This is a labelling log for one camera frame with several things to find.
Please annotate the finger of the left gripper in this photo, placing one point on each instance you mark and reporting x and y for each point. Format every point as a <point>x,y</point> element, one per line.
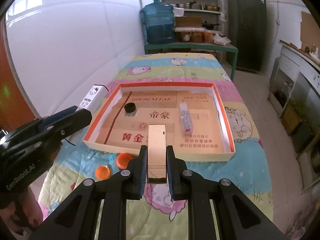
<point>47,121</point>
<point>63,128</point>

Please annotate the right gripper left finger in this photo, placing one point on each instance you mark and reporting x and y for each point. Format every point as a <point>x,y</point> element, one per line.
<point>97,209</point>

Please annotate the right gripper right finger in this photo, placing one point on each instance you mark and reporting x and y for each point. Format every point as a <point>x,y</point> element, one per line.
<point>216,209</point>

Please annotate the white Hello Kitty lighter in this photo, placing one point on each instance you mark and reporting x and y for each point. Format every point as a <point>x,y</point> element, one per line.
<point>93,98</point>

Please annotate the orange bottle cap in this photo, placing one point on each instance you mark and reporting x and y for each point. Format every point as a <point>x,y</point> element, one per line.
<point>123,160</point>
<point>103,172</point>

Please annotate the black bottle cap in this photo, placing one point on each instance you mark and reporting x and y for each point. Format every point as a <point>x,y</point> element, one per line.
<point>130,107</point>

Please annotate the gold lighter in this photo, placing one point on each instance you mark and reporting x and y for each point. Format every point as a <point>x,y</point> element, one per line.
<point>156,167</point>

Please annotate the person's left hand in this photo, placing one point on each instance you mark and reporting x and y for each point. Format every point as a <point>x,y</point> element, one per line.
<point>30,208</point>

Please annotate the red wooden door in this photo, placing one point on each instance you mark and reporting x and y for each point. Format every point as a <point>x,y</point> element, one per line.
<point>15,110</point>

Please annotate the colourful cartoon quilt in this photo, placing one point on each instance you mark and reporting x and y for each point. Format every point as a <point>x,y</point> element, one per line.
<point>156,215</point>

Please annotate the shallow cardboard tray box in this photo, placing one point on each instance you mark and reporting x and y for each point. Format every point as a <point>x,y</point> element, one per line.
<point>113,130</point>

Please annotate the grey kitchen counter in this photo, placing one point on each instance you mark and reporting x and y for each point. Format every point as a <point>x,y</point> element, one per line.
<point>294,94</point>

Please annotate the blue water jug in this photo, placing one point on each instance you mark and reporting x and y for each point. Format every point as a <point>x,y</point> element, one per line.
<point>159,22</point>

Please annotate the green bench table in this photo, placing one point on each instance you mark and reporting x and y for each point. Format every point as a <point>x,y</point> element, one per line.
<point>200,46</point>

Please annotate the dark green refrigerator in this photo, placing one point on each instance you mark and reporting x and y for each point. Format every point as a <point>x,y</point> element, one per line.
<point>247,31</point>

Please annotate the white metal shelf rack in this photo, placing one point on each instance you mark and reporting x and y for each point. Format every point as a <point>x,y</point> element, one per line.
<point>192,7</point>

